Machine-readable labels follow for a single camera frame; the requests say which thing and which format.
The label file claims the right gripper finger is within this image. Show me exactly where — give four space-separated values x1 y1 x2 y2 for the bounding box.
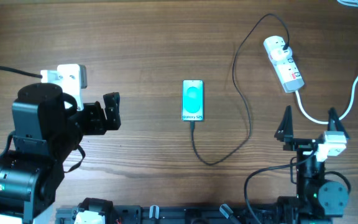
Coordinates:
274 105 293 142
328 108 350 139

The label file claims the Samsung Galaxy smartphone cyan screen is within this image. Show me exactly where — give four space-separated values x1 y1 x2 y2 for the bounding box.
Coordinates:
181 80 204 121

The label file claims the black USB charging cable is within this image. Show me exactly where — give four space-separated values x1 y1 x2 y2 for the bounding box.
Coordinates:
189 12 291 167

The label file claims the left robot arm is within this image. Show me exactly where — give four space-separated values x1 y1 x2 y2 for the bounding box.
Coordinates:
0 83 121 223

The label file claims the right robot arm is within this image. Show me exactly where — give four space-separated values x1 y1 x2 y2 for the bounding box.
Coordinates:
274 106 351 223

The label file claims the white charger plug adapter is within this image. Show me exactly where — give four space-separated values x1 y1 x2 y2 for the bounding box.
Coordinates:
268 47 292 63

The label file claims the white power strip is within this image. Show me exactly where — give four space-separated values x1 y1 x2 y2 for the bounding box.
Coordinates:
264 35 305 93

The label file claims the white power strip cord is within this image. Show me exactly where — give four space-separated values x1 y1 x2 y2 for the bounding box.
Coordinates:
295 2 358 125

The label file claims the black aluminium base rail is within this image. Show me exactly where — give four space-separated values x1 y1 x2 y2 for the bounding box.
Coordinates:
55 204 333 224

